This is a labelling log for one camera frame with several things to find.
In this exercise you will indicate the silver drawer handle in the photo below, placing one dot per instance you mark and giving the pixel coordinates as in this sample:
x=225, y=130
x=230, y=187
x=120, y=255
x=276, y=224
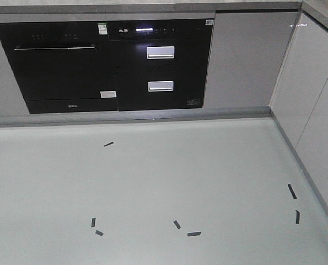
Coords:
x=160, y=86
x=160, y=52

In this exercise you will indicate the grey cabinet door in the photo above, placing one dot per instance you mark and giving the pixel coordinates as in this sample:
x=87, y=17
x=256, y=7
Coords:
x=247, y=51

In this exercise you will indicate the black built-in dishwasher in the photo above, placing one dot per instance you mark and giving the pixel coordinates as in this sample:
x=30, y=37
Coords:
x=61, y=67

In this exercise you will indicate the black disinfection cabinet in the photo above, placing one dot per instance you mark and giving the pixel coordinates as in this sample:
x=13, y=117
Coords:
x=188, y=69

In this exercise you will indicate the white side cabinet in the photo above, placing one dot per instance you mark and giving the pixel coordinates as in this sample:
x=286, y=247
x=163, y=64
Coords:
x=300, y=102

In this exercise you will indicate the lower silver drawer handle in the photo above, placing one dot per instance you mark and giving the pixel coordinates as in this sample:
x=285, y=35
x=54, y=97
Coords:
x=160, y=86

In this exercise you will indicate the black tape strip right upper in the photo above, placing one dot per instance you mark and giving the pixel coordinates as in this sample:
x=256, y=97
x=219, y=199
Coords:
x=291, y=191

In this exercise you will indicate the upper silver drawer handle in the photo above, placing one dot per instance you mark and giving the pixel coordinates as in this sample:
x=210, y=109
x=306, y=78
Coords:
x=160, y=52

